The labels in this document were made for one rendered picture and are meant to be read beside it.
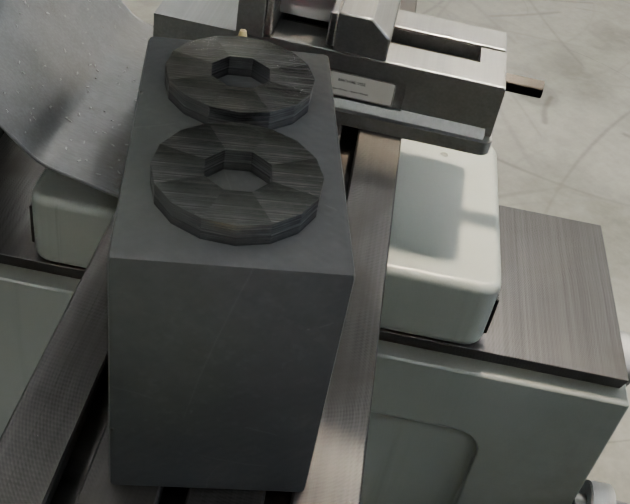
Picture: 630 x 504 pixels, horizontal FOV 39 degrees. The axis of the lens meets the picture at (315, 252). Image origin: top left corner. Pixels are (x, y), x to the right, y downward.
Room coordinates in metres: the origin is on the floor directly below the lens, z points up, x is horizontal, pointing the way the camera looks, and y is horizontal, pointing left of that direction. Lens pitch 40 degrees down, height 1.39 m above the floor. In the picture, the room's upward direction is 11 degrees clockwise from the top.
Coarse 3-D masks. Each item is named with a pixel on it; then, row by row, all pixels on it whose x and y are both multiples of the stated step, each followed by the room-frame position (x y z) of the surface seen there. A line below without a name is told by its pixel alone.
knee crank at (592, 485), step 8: (592, 480) 0.70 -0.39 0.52; (584, 488) 0.69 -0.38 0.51; (592, 488) 0.68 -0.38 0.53; (600, 488) 0.68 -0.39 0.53; (608, 488) 0.68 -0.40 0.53; (576, 496) 0.68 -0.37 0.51; (584, 496) 0.68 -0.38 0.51; (592, 496) 0.67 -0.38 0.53; (600, 496) 0.67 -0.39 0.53; (608, 496) 0.67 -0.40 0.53
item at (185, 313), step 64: (192, 64) 0.47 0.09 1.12; (256, 64) 0.49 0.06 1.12; (320, 64) 0.52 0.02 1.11; (192, 128) 0.40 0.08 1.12; (256, 128) 0.41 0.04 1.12; (320, 128) 0.45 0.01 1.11; (128, 192) 0.35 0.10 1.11; (192, 192) 0.35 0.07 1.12; (256, 192) 0.36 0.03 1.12; (320, 192) 0.37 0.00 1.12; (128, 256) 0.31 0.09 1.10; (192, 256) 0.32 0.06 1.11; (256, 256) 0.32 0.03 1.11; (320, 256) 0.33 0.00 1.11; (128, 320) 0.31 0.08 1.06; (192, 320) 0.31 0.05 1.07; (256, 320) 0.32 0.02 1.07; (320, 320) 0.32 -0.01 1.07; (128, 384) 0.31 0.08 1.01; (192, 384) 0.31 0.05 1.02; (256, 384) 0.32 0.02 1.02; (320, 384) 0.32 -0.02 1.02; (128, 448) 0.31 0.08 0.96; (192, 448) 0.31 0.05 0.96; (256, 448) 0.32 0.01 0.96
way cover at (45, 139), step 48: (0, 0) 0.80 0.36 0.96; (48, 0) 0.87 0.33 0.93; (96, 0) 0.94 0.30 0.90; (0, 48) 0.75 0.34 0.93; (48, 48) 0.80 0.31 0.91; (96, 48) 0.87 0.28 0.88; (144, 48) 0.93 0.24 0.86; (0, 96) 0.69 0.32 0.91; (48, 96) 0.75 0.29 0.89; (96, 96) 0.80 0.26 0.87; (48, 144) 0.69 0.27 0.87; (96, 144) 0.72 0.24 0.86
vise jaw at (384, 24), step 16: (336, 0) 0.79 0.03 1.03; (352, 0) 0.80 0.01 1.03; (368, 0) 0.80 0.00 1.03; (384, 0) 0.82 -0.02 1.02; (400, 0) 0.86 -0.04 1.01; (336, 16) 0.77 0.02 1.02; (352, 16) 0.77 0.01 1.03; (368, 16) 0.77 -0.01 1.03; (384, 16) 0.79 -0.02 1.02; (336, 32) 0.77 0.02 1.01; (352, 32) 0.77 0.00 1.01; (368, 32) 0.76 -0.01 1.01; (384, 32) 0.77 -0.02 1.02; (336, 48) 0.77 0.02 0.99; (352, 48) 0.77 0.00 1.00; (368, 48) 0.76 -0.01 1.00; (384, 48) 0.76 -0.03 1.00
